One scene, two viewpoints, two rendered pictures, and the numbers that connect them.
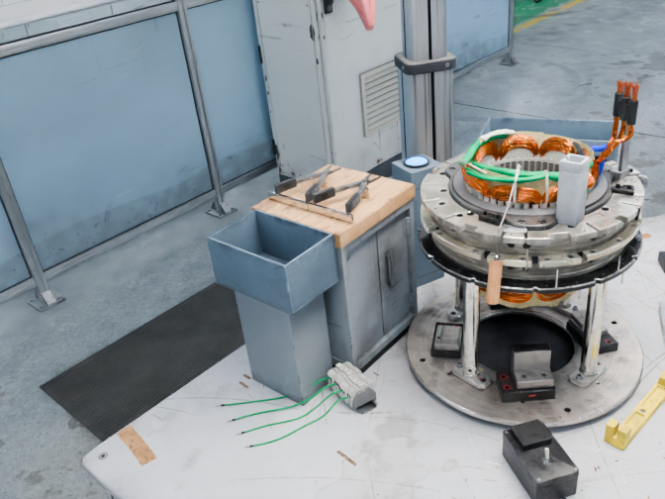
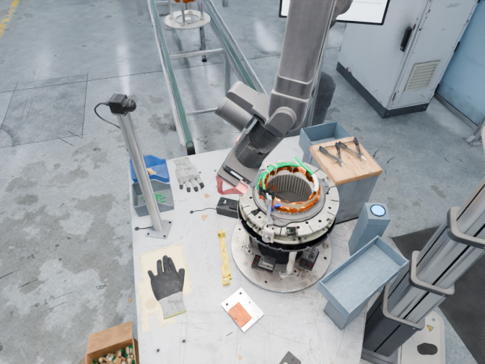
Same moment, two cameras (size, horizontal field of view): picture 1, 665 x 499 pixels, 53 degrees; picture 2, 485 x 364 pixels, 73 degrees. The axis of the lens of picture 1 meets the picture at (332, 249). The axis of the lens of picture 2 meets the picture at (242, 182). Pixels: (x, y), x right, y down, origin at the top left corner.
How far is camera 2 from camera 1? 1.52 m
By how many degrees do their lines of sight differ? 85
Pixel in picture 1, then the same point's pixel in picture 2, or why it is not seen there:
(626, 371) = (239, 259)
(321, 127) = not seen: outside the picture
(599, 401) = (235, 239)
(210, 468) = (289, 152)
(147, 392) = not seen: hidden behind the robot
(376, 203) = (327, 163)
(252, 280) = (315, 133)
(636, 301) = (276, 314)
